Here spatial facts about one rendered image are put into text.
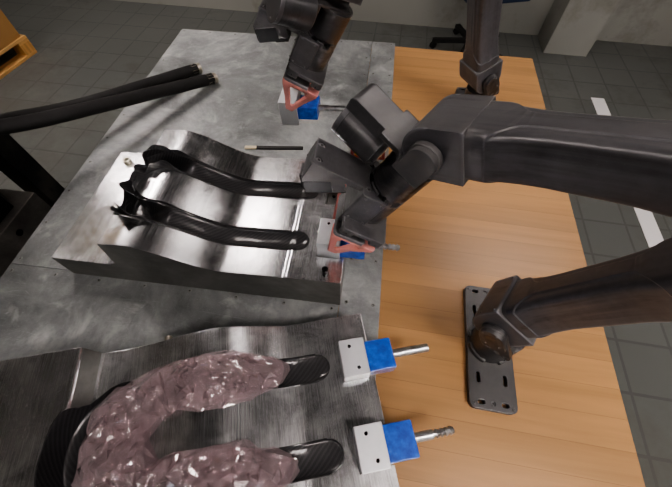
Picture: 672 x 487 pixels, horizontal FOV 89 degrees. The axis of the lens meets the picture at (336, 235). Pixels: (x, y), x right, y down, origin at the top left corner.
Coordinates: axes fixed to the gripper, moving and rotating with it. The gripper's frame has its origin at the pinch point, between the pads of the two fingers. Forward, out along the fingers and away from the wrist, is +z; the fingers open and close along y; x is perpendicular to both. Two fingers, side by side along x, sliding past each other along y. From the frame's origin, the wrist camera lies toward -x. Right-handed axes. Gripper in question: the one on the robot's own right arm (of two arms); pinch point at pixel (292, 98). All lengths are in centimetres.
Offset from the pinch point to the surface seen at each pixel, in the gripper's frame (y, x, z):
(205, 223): 28.2, -6.9, 9.2
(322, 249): 31.8, 10.8, -1.7
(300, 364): 48.1, 12.4, 4.0
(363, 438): 56, 20, -3
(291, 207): 22.5, 5.7, 3.7
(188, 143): 13.4, -14.8, 9.2
